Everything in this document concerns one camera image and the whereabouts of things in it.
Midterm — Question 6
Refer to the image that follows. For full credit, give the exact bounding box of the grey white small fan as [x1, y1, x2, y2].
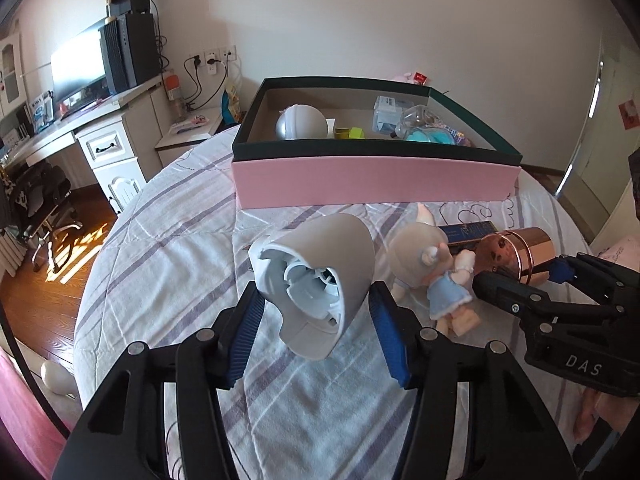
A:
[248, 212, 376, 361]

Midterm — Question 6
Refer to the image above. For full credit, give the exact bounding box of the white spherical gadget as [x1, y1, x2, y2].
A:
[276, 104, 329, 140]

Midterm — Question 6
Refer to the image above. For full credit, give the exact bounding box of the navy slim box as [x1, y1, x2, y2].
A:
[439, 218, 498, 256]

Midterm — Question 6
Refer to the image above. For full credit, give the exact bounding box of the pink printed pouch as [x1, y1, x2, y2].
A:
[170, 115, 210, 133]

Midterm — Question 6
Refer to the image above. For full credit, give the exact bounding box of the small white side table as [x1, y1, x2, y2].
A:
[154, 110, 226, 171]

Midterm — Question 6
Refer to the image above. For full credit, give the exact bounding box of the computer monitor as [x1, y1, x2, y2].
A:
[50, 22, 108, 106]

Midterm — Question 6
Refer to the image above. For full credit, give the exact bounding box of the white door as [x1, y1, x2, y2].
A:
[555, 40, 640, 241]

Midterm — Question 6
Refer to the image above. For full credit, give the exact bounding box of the orange-lid jar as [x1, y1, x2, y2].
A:
[166, 74, 182, 113]

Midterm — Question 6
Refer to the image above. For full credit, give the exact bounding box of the pink box with dark rim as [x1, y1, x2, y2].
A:
[231, 76, 523, 211]

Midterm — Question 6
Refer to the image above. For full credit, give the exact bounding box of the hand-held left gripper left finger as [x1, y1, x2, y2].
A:
[52, 282, 266, 480]

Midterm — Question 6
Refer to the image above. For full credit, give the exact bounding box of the person's right hand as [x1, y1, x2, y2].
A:
[574, 389, 640, 438]

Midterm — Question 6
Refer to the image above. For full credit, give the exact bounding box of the yellow blue snack bag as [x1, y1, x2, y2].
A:
[221, 84, 243, 126]

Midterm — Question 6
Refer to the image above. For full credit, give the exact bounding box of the pink printed bedding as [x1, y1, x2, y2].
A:
[590, 232, 640, 273]

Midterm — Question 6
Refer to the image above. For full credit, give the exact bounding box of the white glass-door cabinet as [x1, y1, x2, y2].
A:
[0, 32, 28, 121]

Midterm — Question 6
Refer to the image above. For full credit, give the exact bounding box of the black computer tower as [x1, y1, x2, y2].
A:
[98, 12, 163, 95]

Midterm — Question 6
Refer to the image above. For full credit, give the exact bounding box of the black power cable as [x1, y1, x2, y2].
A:
[182, 55, 202, 111]

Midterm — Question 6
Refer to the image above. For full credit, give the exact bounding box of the rose gold metal cup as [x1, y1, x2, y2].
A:
[475, 226, 557, 288]

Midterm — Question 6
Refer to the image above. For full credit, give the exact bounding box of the black office chair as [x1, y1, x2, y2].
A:
[0, 162, 83, 273]

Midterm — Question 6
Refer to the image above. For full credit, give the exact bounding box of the white desk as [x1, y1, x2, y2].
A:
[0, 77, 168, 216]

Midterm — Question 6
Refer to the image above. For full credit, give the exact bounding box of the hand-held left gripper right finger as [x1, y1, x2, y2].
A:
[369, 281, 573, 480]

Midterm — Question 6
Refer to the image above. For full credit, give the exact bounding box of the plush doll in blue dress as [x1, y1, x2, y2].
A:
[387, 204, 481, 337]

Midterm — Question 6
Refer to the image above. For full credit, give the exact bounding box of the white round floor object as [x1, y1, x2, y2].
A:
[40, 360, 78, 396]

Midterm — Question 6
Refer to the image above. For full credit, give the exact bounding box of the blue box on desk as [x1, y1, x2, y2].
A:
[27, 91, 55, 133]

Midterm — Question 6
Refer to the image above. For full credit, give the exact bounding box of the clear package with teal item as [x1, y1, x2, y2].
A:
[395, 105, 458, 145]

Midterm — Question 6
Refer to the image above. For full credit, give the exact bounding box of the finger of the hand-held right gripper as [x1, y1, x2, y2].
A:
[550, 251, 640, 307]
[472, 270, 621, 335]

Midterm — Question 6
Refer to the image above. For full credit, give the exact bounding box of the striped white quilt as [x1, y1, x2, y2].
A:
[72, 125, 596, 480]

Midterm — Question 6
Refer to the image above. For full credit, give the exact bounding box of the maroon bedding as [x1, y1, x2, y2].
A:
[0, 345, 68, 480]

